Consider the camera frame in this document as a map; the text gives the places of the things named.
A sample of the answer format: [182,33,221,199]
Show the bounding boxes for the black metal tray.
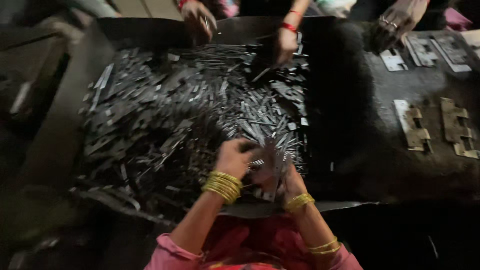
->
[22,16,379,220]

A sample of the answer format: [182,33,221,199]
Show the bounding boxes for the stack of gold wrist bangles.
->
[202,170,244,205]

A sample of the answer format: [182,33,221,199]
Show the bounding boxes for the grey metal hinge plate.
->
[253,137,287,202]

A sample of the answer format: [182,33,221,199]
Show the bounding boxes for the red bangles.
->
[280,10,304,34]

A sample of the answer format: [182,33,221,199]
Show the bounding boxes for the bright silver hinge plate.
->
[379,48,409,73]

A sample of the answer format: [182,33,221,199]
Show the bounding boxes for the pile of metal pins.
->
[77,42,313,196]

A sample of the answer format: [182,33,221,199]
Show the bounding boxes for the pink garment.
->
[144,214,364,270]

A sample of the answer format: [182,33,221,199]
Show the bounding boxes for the brass-toned hinge plate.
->
[439,97,480,160]
[393,99,434,154]

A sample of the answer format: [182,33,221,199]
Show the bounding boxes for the silver finger rings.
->
[378,15,399,30]

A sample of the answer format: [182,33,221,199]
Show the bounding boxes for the person's left hand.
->
[214,137,260,181]

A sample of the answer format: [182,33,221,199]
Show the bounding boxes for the person's right hand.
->
[248,162,313,205]

